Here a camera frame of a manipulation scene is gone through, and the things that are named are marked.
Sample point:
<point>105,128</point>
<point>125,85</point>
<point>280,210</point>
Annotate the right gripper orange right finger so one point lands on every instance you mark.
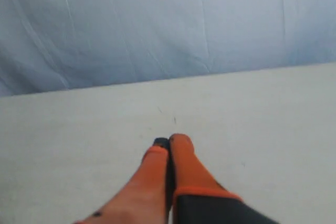
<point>198,197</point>

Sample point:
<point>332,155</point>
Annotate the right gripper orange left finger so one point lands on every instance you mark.
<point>146,197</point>

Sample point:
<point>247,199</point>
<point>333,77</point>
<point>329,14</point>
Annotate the white backdrop cloth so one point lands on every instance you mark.
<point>51,45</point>

